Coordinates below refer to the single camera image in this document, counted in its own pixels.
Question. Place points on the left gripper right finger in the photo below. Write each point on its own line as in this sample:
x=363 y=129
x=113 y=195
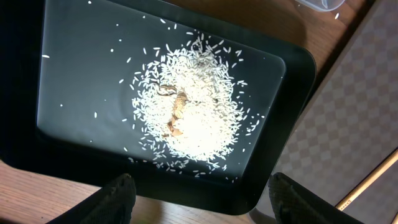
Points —
x=292 y=203

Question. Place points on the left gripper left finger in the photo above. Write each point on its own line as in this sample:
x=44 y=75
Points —
x=112 y=204

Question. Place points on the wooden chopstick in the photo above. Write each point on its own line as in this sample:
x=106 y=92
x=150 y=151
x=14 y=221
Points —
x=389 y=161

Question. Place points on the pile of white rice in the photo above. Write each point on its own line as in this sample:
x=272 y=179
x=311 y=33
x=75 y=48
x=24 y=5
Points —
x=161 y=93

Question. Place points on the clear plastic waste bin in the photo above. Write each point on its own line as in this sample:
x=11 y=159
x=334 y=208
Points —
x=322 y=5

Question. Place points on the brown serving tray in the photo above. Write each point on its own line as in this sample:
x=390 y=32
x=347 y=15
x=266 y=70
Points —
x=350 y=124

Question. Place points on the black rectangular tray bin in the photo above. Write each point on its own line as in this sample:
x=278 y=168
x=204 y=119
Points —
x=282 y=85

